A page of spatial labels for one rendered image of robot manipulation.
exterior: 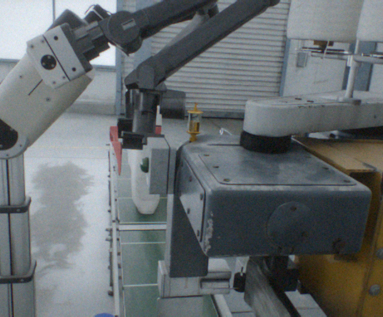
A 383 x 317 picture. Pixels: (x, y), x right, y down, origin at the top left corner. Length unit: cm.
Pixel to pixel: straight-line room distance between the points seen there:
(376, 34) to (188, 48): 48
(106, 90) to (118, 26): 728
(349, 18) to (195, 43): 35
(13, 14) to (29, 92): 717
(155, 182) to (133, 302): 127
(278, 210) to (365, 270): 24
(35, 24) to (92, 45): 728
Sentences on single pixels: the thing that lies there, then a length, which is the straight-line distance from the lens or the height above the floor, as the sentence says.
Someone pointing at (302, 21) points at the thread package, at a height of 157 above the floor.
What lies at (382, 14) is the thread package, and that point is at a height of 157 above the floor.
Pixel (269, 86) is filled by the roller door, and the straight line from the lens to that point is 887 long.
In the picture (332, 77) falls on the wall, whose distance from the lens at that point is 950.
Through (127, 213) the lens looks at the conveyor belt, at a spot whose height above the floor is 38.
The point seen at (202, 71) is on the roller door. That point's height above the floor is 92.
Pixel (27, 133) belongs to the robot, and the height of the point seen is 121.
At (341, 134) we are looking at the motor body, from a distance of 105.
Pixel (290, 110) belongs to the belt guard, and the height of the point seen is 141.
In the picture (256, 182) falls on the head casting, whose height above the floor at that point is 134.
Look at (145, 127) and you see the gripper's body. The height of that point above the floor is 131.
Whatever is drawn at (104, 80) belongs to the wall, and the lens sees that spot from 830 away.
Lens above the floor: 151
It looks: 16 degrees down
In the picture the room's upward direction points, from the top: 4 degrees clockwise
